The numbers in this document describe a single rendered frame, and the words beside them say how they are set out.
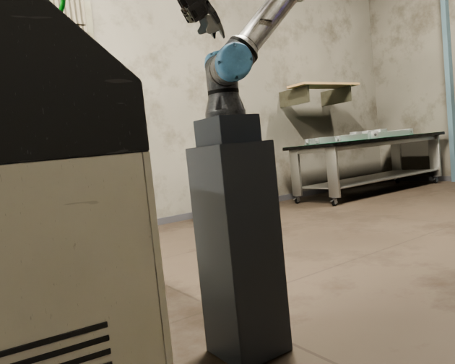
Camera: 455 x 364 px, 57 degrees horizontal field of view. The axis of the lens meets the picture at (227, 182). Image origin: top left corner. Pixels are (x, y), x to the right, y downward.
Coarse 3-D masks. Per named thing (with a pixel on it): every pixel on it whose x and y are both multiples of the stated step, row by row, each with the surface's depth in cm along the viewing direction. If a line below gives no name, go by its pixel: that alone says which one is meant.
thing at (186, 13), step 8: (184, 0) 142; (192, 0) 142; (200, 0) 141; (208, 0) 142; (184, 8) 141; (192, 8) 140; (200, 8) 142; (184, 16) 146; (192, 16) 141; (200, 16) 143
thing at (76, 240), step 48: (0, 192) 81; (48, 192) 85; (96, 192) 90; (144, 192) 95; (0, 240) 81; (48, 240) 85; (96, 240) 90; (144, 240) 95; (0, 288) 81; (48, 288) 85; (96, 288) 90; (144, 288) 95; (0, 336) 81; (48, 336) 86; (96, 336) 90; (144, 336) 95
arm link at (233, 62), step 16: (272, 0) 141; (288, 0) 142; (256, 16) 141; (272, 16) 140; (240, 32) 141; (256, 32) 139; (224, 48) 135; (240, 48) 135; (256, 48) 141; (224, 64) 135; (240, 64) 136; (224, 80) 142
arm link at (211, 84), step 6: (210, 54) 150; (216, 54) 149; (204, 60) 154; (210, 60) 150; (204, 66) 155; (210, 72) 147; (210, 78) 150; (210, 84) 152; (216, 84) 150; (234, 84) 152
